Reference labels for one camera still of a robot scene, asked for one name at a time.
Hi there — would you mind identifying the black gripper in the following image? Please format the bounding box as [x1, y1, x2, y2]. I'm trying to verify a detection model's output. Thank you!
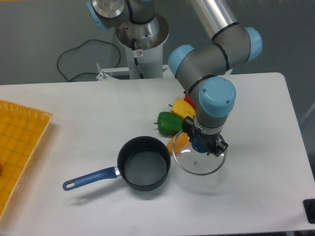
[182, 117, 228, 157]

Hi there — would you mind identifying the glass lid blue knob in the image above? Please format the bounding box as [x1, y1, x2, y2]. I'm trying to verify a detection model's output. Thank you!
[171, 131, 227, 176]

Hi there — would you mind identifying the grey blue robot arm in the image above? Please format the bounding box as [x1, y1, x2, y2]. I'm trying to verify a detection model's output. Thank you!
[87, 0, 262, 156]

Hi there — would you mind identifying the yellow toy bell pepper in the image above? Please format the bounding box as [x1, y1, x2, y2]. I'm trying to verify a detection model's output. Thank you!
[169, 98, 195, 119]

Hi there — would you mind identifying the green toy bell pepper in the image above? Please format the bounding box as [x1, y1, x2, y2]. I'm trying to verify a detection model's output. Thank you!
[154, 112, 183, 136]

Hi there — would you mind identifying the red toy bell pepper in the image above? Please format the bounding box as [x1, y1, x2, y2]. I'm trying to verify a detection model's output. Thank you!
[184, 91, 196, 110]

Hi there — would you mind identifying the black corner device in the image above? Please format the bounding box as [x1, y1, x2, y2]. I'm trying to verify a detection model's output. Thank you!
[303, 199, 315, 224]

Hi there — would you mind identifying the yellow plastic basket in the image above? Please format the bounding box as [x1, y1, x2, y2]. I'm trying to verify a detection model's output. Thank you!
[0, 100, 53, 216]

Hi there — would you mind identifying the black saucepan blue handle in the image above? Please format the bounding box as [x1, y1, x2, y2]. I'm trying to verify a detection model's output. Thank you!
[63, 136, 171, 191]

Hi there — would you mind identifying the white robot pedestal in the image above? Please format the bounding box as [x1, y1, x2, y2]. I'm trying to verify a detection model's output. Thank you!
[97, 9, 169, 79]

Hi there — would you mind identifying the black pedestal cable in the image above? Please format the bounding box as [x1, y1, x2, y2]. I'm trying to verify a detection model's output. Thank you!
[132, 38, 145, 80]

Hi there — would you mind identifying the black floor cable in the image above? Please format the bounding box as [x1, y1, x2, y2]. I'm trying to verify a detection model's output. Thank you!
[57, 39, 121, 82]

